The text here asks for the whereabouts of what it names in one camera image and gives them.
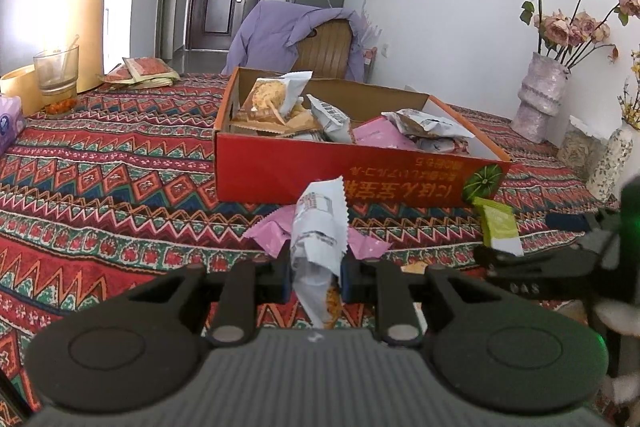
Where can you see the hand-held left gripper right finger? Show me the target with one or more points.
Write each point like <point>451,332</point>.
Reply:
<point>347,279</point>

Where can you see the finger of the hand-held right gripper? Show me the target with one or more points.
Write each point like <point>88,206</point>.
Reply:
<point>520,259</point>
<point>565,222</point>

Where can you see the floral print vase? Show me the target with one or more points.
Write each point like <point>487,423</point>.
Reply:
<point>610,167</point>

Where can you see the pink grey ribbed vase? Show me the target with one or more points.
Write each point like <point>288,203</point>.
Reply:
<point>540,97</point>

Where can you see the rack with bottles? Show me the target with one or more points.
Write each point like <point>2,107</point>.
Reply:
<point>370,37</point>

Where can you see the wooden chair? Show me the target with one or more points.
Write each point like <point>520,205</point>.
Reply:
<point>325,49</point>

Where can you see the plain white snack packet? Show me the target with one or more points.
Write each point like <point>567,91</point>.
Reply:
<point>440,146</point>

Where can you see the yellow thermos jug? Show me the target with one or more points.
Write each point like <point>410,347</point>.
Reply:
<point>80,32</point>

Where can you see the purple tissue pack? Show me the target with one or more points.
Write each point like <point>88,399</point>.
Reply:
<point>10,127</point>

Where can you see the purple jacket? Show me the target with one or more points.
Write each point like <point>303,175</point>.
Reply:
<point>270,37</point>

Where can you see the small green snack packet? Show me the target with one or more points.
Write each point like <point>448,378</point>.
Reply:
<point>500,222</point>

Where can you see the patterned red tablecloth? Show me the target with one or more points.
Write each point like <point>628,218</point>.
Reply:
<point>125,187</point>

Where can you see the yellow flower twigs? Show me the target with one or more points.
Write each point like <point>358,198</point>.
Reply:
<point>632,97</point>

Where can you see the clear jar with white lid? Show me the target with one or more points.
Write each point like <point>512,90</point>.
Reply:
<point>580,149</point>

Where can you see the red patterned pouches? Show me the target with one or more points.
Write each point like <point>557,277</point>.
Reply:
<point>145,69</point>

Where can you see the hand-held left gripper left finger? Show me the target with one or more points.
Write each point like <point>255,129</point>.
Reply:
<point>286,279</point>

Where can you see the red cardboard box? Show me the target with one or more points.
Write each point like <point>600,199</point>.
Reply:
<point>350,177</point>

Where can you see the orange cracker snack packet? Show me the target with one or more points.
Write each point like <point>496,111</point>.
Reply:
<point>412,268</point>
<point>270,97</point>

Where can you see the silver cracker snack packet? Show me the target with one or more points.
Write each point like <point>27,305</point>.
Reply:
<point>320,227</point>

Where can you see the glass cup with tea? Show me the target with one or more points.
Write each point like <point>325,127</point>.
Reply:
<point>57,72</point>

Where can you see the yellow round container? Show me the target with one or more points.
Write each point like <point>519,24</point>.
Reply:
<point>17,89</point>

